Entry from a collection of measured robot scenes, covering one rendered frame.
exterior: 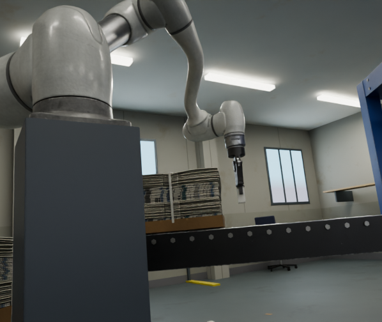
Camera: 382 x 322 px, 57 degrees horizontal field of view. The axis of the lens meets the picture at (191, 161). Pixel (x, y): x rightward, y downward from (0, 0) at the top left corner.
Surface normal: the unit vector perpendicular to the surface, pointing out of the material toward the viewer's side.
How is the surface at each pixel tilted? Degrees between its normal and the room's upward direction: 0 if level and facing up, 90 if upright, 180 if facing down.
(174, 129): 90
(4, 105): 137
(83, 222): 90
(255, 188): 90
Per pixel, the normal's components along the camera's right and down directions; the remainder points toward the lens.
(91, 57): 0.62, -0.24
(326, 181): -0.86, -0.03
